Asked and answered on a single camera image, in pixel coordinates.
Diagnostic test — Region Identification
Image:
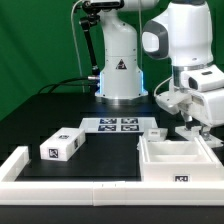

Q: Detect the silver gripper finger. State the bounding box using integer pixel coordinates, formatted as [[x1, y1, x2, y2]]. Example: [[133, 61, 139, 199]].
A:
[[200, 124, 211, 140], [181, 112, 193, 131]]

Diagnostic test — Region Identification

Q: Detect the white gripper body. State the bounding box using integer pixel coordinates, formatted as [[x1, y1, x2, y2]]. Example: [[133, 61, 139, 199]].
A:
[[179, 66, 224, 127]]

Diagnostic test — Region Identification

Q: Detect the white cabinet body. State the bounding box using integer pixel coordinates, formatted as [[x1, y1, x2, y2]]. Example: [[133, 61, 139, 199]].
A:
[[138, 136, 224, 182]]

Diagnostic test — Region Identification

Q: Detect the small white door part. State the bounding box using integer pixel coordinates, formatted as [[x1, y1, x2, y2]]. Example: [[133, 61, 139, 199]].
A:
[[143, 128, 168, 142]]

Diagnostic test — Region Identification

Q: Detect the white door panel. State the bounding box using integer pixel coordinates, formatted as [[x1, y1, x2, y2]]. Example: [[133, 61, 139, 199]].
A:
[[175, 126, 224, 148]]

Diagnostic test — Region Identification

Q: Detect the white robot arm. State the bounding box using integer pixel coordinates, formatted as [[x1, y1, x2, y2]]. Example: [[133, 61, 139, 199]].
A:
[[90, 0, 224, 135]]

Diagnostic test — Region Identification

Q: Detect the white closed box part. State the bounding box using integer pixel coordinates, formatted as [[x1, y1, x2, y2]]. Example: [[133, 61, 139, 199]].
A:
[[40, 127, 86, 161]]

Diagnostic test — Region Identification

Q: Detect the white marker base plate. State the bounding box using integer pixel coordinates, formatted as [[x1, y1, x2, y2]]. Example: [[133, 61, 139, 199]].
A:
[[80, 117, 157, 133]]

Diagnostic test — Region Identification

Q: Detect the black cable bundle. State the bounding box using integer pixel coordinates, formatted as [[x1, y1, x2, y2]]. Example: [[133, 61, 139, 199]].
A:
[[37, 77, 101, 95]]

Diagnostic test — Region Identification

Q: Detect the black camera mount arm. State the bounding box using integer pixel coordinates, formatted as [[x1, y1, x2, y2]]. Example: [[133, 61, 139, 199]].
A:
[[79, 0, 100, 75]]

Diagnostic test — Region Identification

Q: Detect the grey hanging cable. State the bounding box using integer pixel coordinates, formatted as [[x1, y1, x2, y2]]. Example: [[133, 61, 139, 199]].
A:
[[70, 0, 86, 94]]

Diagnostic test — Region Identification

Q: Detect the white U-shaped table frame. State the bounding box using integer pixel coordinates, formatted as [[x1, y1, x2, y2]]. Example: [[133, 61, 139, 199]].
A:
[[0, 146, 224, 206]]

